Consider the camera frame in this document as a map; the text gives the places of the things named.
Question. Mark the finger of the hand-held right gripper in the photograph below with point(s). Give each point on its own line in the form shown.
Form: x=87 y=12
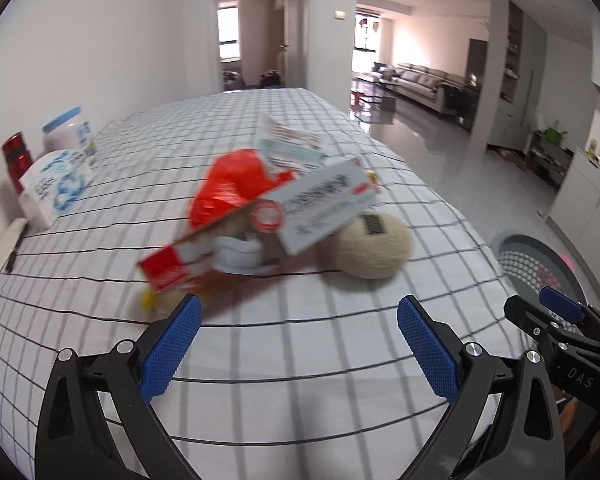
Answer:
x=560 y=302
x=522 y=312

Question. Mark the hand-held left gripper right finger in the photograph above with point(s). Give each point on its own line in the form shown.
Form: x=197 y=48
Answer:
x=430 y=352

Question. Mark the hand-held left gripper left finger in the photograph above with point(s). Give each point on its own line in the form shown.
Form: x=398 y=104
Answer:
x=172 y=347

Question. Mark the grey perforated basket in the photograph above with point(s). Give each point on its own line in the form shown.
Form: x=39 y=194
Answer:
x=522 y=260

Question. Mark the red and white box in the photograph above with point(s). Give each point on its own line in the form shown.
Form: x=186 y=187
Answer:
x=172 y=267

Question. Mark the red plastic bag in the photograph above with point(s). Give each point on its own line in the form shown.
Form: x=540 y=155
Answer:
x=230 y=185

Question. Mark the light blue wet wipes packet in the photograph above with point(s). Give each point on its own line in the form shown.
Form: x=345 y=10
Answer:
x=290 y=147

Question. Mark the yellow object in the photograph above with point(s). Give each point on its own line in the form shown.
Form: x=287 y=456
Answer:
x=147 y=301

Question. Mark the white counter cabinet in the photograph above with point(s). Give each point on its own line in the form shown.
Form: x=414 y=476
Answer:
x=590 y=210

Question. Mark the white checked tablecloth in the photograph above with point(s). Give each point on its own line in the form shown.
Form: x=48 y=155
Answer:
x=330 y=335

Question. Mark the beige round plush cushion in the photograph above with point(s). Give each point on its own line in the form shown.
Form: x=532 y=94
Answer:
x=375 y=257

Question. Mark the white plastic container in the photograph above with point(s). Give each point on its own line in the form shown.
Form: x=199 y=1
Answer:
x=240 y=257

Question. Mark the green potted plant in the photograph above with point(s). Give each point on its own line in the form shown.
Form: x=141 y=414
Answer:
x=554 y=134

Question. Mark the white box with red label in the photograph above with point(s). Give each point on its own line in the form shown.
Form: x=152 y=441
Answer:
x=320 y=210

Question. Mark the white notebook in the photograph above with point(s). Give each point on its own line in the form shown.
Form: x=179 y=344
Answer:
x=0 y=252

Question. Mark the white and blue tissue packet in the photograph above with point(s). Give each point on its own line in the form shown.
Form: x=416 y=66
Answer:
x=55 y=185

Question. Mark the white shelf unit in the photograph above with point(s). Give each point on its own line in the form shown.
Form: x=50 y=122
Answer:
x=517 y=85

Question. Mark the white jar with blue lid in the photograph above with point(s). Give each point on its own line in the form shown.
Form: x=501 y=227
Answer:
x=65 y=132

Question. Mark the grey box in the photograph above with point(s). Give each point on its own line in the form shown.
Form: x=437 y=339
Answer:
x=388 y=102

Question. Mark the beige sofa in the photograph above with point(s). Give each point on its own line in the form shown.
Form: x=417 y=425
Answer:
x=420 y=82

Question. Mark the small red stool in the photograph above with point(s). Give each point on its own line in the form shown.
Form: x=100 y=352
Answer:
x=355 y=96

